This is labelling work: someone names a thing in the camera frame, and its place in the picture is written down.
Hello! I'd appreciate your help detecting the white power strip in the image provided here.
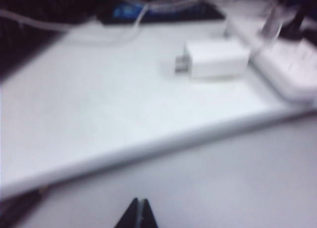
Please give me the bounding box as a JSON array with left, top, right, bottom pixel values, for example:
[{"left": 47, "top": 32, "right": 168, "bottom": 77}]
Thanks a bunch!
[{"left": 224, "top": 15, "right": 317, "bottom": 104}]

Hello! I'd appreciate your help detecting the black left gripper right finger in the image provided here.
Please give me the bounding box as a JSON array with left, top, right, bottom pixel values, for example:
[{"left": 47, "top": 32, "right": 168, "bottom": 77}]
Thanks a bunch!
[{"left": 142, "top": 198, "right": 159, "bottom": 228}]

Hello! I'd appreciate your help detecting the white desk riser board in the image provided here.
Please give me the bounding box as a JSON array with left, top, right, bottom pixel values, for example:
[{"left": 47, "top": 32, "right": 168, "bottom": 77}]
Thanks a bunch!
[{"left": 0, "top": 15, "right": 317, "bottom": 201}]

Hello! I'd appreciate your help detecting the white charger USB cable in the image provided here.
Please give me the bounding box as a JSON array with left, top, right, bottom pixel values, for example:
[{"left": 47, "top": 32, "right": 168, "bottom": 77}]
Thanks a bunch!
[{"left": 0, "top": 0, "right": 206, "bottom": 42}]

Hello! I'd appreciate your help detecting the black plug with cable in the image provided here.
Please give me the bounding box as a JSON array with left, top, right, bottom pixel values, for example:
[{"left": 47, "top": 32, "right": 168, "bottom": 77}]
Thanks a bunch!
[{"left": 282, "top": 0, "right": 317, "bottom": 41}]

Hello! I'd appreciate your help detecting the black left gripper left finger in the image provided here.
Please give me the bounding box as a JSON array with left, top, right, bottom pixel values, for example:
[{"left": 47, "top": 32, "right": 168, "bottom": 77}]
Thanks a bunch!
[{"left": 116, "top": 197, "right": 142, "bottom": 228}]

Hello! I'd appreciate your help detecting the black monitor stand with sticker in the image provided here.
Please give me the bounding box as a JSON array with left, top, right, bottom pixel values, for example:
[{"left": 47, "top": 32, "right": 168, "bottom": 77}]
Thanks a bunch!
[{"left": 98, "top": 0, "right": 227, "bottom": 26}]

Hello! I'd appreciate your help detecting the white wall charger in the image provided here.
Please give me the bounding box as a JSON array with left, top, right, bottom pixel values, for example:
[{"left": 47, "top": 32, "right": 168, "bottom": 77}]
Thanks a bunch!
[{"left": 175, "top": 40, "right": 250, "bottom": 80}]

